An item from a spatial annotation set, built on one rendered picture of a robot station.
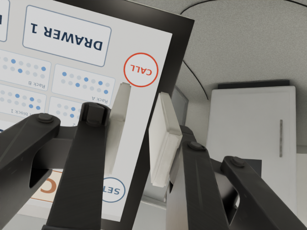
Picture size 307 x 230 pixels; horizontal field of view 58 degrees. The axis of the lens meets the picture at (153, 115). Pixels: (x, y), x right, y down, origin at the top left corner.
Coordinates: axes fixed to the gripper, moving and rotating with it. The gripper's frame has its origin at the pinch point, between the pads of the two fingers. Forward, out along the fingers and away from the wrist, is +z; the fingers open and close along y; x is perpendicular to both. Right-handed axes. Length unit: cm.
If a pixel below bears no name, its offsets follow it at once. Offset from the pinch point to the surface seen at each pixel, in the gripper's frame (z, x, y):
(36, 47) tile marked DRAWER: 17.3, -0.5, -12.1
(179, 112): 226, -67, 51
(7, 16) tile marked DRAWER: 17.3, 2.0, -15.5
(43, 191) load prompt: 17.3, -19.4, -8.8
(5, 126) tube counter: 17.3, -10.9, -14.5
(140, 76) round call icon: 17.3, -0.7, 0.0
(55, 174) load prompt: 17.3, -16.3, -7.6
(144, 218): 146, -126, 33
